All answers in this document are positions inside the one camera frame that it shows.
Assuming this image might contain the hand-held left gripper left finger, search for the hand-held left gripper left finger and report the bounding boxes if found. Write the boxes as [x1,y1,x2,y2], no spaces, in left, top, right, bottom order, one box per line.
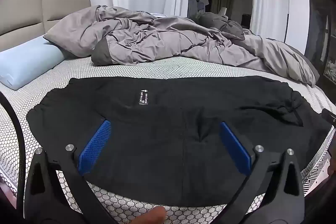
[25,120,112,224]

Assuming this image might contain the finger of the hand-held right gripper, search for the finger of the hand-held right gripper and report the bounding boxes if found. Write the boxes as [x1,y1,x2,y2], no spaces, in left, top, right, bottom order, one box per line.
[322,108,336,125]

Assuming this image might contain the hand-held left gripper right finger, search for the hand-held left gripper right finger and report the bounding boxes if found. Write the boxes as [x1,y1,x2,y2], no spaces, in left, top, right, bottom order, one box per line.
[220,122,305,224]

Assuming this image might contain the black pants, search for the black pants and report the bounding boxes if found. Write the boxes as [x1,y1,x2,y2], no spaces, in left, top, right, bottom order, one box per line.
[26,76,332,207]

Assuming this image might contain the bed with honeycomb sheet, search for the bed with honeycomb sheet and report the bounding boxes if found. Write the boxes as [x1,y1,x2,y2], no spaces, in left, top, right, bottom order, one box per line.
[0,55,336,224]

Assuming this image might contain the dark wardrobe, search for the dark wardrobe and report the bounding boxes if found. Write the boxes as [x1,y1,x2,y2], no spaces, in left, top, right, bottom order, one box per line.
[304,0,336,88]

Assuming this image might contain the light blue pillow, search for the light blue pillow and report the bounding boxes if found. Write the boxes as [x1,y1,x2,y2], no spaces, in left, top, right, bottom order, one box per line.
[0,35,66,90]

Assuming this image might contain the grey duvet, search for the grey duvet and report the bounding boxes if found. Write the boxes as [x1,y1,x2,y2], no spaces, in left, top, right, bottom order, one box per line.
[43,5,317,87]

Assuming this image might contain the dark grey pillow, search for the dark grey pillow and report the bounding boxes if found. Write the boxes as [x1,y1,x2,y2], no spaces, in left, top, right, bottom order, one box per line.
[198,12,246,40]

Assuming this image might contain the hanging clothes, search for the hanging clothes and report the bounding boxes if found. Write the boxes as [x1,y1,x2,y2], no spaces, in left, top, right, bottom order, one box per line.
[188,0,211,17]

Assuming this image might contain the beige padded headboard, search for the beige padded headboard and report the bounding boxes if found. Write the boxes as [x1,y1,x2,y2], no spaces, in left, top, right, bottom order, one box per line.
[0,0,91,52]

